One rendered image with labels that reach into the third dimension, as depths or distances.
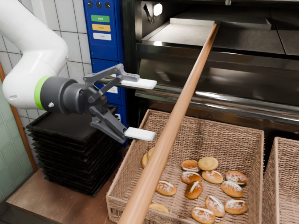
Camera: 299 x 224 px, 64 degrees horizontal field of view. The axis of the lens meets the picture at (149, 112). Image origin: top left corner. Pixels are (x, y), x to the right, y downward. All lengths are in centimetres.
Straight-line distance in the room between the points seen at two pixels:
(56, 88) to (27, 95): 8
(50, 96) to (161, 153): 31
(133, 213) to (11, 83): 46
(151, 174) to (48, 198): 90
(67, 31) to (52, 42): 57
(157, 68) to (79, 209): 71
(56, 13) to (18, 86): 69
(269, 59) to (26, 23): 82
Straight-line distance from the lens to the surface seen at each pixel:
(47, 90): 61
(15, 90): 67
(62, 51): 72
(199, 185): 113
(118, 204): 97
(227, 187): 117
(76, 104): 58
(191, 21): 149
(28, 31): 70
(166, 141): 44
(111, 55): 114
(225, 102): 68
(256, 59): 103
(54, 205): 120
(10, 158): 193
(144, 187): 36
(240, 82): 108
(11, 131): 187
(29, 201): 126
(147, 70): 114
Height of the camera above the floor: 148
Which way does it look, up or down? 32 degrees down
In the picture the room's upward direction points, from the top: straight up
